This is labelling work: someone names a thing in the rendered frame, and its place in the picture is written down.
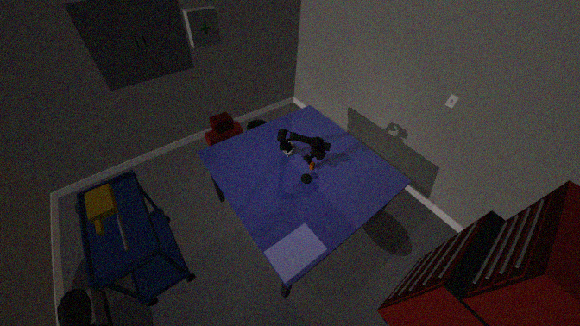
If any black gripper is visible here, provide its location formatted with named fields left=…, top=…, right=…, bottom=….
left=303, top=147, right=325, bottom=165

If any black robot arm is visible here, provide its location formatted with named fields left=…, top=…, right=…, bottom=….
left=277, top=129, right=331, bottom=160

